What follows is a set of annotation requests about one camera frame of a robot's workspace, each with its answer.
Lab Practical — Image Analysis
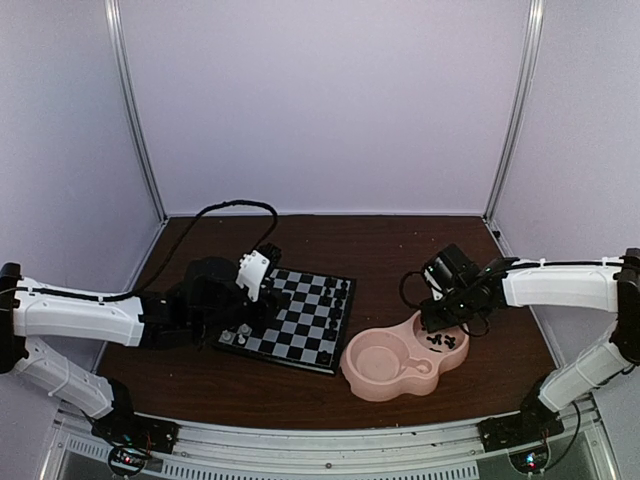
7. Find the left black cable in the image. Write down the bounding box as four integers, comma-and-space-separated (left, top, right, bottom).
109, 199, 279, 304

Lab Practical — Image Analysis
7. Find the right aluminium frame post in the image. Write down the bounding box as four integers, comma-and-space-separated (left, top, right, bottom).
483, 0, 545, 224

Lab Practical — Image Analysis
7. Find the black king chess piece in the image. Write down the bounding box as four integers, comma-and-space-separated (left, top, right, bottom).
329, 315, 341, 329

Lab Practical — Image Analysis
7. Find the front aluminium rail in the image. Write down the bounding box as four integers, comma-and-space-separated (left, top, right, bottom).
49, 389, 609, 480

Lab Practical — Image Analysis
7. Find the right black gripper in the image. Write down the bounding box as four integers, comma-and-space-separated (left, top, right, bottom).
421, 289, 475, 334

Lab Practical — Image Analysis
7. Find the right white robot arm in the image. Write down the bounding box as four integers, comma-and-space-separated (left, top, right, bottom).
417, 244, 639, 442

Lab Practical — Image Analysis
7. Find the pink double pet bowl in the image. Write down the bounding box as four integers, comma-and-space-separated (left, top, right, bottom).
340, 312, 470, 402

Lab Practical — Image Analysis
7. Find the aluminium frame post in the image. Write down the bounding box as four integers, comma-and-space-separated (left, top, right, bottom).
104, 0, 168, 224
483, 0, 545, 224

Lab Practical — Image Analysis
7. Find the left aluminium frame post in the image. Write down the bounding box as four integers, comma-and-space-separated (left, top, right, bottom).
104, 0, 168, 224

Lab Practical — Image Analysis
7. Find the pile of black chess pieces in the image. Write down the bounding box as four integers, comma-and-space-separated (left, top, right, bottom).
426, 334, 457, 353

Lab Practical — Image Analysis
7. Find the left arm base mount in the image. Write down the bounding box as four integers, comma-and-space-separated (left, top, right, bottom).
90, 415, 179, 454

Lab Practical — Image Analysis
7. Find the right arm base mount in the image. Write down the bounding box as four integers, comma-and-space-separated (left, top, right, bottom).
477, 413, 565, 452

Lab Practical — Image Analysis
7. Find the black and white chessboard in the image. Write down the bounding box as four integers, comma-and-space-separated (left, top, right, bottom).
213, 269, 356, 376

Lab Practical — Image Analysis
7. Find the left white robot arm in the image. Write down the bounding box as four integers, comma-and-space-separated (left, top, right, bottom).
1, 251, 288, 444

